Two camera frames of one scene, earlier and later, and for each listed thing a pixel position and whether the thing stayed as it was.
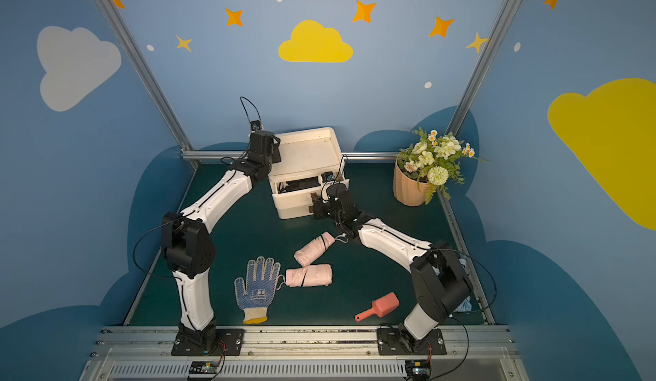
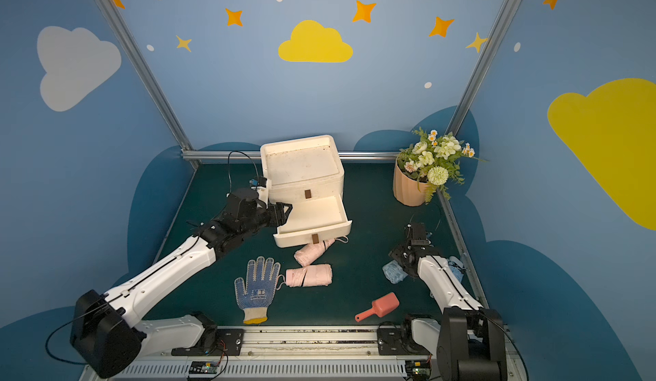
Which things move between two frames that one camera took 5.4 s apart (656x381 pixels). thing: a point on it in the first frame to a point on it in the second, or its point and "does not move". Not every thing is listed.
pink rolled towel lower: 310,275 does not move
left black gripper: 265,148 to 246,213
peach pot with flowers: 428,161 does not move
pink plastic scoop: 380,307 does not move
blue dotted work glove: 256,296 does not move
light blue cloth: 466,306 to 394,272
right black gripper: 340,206 to 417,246
